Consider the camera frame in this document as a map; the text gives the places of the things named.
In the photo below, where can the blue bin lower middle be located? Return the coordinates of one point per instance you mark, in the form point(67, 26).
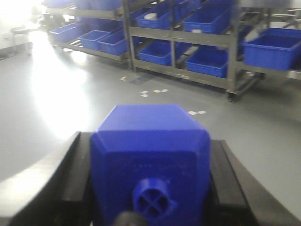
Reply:
point(159, 52)

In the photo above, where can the blue bin lower right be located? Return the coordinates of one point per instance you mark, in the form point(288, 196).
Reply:
point(209, 60)

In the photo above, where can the blue bottle-shaped part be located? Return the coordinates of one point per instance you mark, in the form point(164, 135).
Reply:
point(151, 159)

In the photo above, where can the round stool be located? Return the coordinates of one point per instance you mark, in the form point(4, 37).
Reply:
point(23, 31)

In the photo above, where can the blue bin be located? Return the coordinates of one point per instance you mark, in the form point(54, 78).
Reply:
point(159, 52)
point(209, 60)

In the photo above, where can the blue bin right rack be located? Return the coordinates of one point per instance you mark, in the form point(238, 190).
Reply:
point(274, 48)

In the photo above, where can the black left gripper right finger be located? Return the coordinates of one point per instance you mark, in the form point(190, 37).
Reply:
point(237, 198)

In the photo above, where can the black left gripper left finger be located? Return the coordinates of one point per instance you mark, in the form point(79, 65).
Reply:
point(54, 191)

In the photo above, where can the far steel shelf rack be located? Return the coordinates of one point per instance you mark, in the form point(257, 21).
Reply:
point(119, 29)

